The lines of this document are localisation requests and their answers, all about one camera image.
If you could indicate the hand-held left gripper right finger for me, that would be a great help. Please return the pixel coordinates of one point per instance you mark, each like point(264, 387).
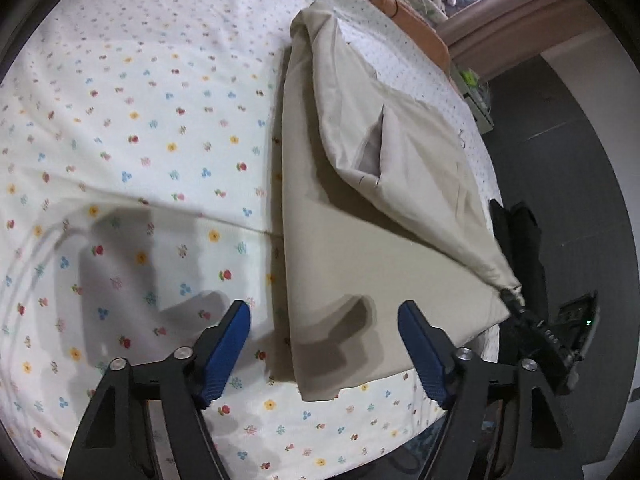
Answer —
point(425, 355)

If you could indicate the floral bed sheet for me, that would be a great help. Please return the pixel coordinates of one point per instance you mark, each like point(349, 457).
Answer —
point(140, 160)

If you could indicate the cream pants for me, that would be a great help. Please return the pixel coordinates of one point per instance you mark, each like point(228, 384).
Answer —
point(350, 240)

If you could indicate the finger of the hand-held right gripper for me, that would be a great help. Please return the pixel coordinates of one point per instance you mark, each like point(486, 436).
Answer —
point(515, 302)

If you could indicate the neon green item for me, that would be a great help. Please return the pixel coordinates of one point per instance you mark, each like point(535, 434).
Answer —
point(469, 77)

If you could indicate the orange blanket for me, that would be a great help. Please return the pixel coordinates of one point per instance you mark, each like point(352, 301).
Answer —
point(405, 5)

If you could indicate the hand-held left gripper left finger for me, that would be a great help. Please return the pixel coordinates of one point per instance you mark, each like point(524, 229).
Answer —
point(225, 355)

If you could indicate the pinkish window sill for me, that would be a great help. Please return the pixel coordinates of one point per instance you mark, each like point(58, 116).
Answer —
point(520, 20)

